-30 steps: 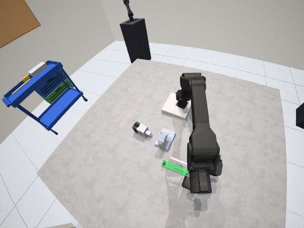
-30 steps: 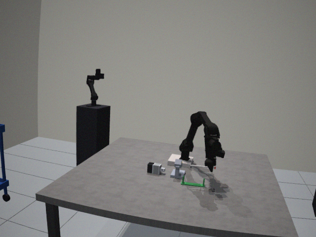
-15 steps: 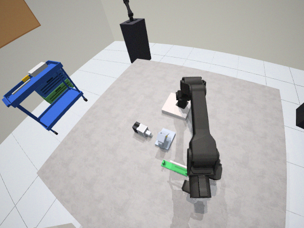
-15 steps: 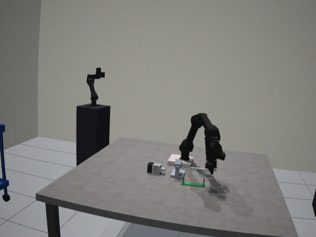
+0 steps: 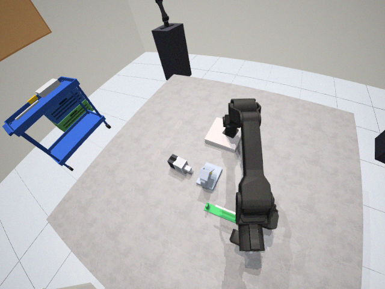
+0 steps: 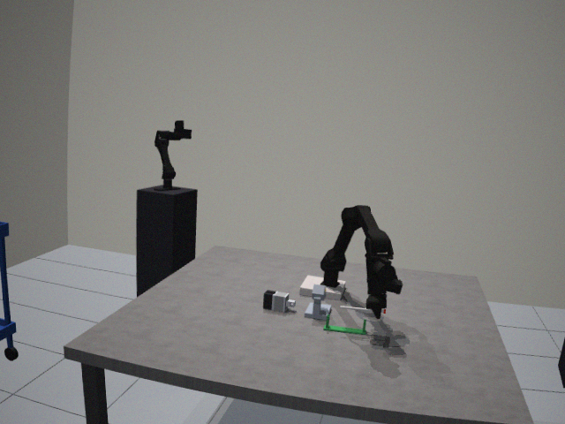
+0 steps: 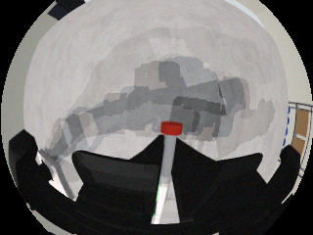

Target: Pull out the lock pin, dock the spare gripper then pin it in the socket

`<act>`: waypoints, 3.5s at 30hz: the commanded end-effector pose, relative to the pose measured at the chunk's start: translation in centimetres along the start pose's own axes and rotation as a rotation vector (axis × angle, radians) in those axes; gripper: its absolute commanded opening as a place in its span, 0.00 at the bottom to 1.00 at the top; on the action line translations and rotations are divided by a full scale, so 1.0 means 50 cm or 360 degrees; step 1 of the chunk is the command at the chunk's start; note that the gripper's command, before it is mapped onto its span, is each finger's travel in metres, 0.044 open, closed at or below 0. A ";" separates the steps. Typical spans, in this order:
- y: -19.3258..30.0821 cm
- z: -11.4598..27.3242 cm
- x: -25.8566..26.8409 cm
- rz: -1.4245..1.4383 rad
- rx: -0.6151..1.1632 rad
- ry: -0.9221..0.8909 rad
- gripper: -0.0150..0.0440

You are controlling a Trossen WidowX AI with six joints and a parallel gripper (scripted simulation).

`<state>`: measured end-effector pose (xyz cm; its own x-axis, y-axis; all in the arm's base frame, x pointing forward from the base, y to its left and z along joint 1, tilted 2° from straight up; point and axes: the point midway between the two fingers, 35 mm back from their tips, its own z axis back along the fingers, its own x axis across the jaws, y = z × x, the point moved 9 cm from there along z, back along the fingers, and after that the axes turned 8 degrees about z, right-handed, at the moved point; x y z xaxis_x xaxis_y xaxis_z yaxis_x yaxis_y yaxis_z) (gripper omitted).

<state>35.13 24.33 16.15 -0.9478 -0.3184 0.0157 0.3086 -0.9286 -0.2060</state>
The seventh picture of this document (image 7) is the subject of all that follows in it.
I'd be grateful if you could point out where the white pin with red head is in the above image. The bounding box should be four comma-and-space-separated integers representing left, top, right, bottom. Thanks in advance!
154, 121, 183, 223

